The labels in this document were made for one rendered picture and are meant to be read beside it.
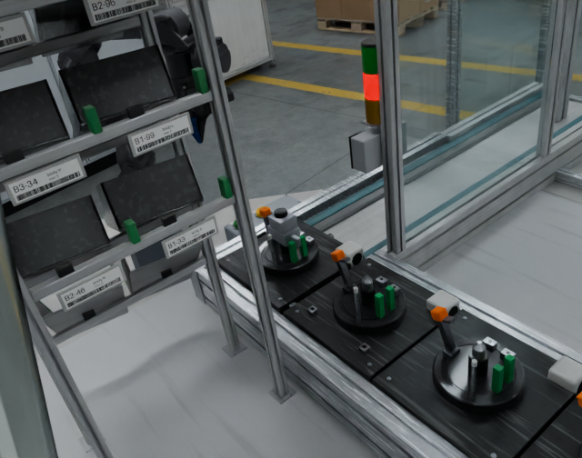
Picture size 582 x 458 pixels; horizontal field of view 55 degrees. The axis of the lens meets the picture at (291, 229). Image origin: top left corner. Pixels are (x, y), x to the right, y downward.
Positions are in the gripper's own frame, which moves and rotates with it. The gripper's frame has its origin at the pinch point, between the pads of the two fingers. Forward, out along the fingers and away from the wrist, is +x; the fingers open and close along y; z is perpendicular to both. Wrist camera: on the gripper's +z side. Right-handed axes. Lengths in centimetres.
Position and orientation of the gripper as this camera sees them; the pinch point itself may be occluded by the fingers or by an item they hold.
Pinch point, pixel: (196, 128)
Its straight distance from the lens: 125.6
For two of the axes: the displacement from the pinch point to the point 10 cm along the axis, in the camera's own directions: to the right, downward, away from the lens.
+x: 1.4, 8.3, 5.4
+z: 6.2, 3.6, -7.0
